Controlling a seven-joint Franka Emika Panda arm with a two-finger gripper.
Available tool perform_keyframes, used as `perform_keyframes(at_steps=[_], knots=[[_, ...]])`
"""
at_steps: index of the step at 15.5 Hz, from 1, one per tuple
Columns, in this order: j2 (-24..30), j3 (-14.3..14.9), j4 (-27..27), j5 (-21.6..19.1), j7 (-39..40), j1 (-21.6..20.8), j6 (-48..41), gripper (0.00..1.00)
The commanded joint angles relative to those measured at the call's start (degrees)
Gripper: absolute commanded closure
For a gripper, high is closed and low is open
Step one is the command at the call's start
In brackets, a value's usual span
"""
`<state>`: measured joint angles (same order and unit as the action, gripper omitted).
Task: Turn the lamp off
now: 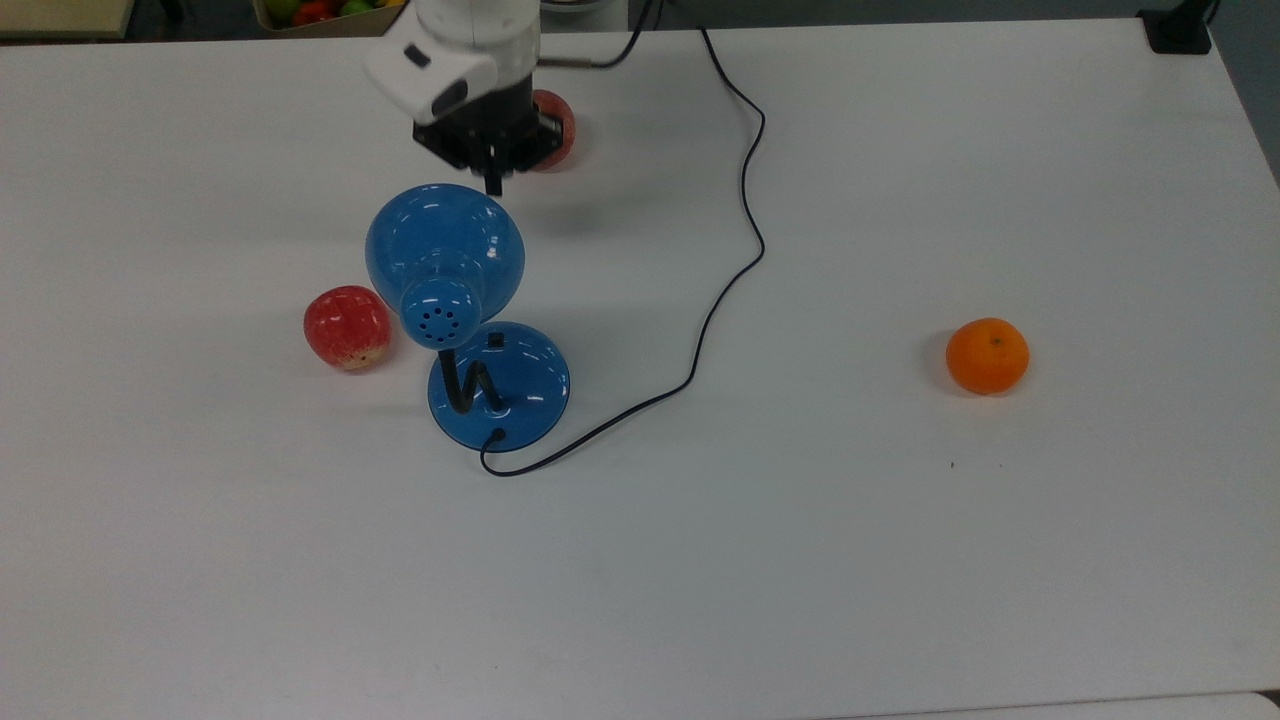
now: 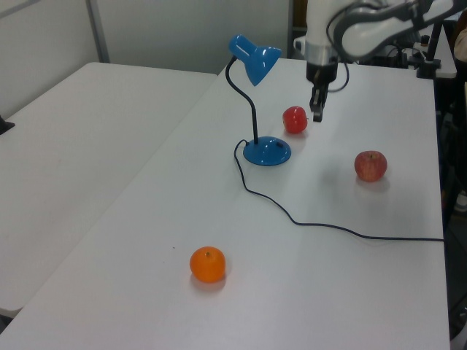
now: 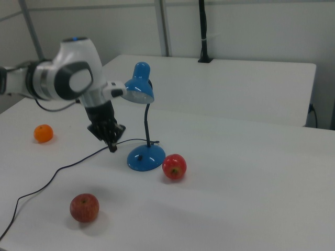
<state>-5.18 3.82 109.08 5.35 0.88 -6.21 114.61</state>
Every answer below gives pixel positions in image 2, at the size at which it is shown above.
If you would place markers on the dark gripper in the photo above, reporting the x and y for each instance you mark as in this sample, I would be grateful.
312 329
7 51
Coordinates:
321 73

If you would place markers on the blue gooseneck desk lamp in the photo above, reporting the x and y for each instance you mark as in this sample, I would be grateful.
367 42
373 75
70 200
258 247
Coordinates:
268 151

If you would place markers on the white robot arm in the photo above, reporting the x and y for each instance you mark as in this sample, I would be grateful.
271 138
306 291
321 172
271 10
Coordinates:
365 29

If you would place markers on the bright red apple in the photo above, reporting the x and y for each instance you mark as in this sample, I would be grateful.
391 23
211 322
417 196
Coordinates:
294 120

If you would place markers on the pale red striped apple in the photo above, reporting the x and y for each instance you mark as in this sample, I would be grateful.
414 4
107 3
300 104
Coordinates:
370 167

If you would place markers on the black equipment box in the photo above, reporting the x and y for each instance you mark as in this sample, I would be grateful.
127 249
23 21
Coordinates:
396 58

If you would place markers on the person in brown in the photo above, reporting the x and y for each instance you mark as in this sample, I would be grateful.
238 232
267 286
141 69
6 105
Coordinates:
461 43

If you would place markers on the white shoe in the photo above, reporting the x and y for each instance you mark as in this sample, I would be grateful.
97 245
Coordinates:
461 203

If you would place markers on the orange fruit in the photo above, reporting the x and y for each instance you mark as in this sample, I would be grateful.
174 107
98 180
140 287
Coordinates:
207 265

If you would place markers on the black camera stand pole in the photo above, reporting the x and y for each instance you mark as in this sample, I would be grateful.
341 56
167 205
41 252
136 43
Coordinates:
434 43

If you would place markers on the black clamp mount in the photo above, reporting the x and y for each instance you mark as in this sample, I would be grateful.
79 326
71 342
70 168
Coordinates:
5 125

